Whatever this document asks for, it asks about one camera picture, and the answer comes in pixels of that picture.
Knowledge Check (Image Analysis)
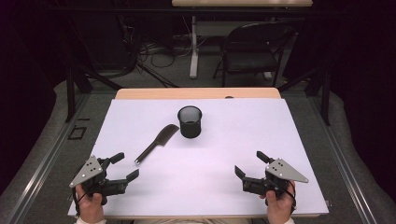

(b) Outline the wooden table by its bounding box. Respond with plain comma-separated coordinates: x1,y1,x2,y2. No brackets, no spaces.
115,87,282,100

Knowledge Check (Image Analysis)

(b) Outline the bundle of floor cables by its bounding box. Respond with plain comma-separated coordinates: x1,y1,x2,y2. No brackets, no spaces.
118,15,190,89

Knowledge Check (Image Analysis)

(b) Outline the person's right hand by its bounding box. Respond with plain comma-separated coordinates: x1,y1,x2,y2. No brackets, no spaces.
260,181,296,224

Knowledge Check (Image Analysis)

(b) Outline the person's left hand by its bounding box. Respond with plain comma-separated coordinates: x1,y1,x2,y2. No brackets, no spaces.
75,184,105,222

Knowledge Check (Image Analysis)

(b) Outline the black metal stand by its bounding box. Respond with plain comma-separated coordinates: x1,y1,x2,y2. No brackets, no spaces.
64,60,123,124
276,60,332,127

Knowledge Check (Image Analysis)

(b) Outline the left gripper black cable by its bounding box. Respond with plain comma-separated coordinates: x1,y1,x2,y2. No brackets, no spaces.
71,186,82,217

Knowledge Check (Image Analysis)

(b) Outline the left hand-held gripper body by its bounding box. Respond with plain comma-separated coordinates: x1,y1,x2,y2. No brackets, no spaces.
68,155,129,206

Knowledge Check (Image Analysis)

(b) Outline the white board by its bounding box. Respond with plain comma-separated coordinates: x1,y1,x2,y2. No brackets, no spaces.
67,98,330,217

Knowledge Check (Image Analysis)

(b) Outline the black folding chair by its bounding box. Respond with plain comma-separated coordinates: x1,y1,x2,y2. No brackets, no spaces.
213,21,297,88

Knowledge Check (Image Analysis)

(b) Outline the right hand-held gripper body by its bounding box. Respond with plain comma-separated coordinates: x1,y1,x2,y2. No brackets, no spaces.
242,158,310,199

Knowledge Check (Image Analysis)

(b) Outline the dark brown comb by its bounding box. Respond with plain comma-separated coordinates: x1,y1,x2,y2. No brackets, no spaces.
134,123,180,165

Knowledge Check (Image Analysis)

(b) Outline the metal floor rail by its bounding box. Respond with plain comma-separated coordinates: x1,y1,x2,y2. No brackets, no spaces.
6,92,92,224
309,96,378,224

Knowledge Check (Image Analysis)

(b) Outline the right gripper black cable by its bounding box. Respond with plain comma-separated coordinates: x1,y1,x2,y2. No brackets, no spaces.
274,179,297,216

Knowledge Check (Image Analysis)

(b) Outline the black mesh cup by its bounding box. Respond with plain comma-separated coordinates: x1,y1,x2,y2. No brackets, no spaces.
177,105,204,139

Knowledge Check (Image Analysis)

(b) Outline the white-legged desk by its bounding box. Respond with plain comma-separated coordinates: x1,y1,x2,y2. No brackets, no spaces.
171,0,314,79

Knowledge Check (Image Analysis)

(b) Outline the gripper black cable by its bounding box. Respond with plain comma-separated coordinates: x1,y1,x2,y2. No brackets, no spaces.
71,186,82,217
274,179,297,216

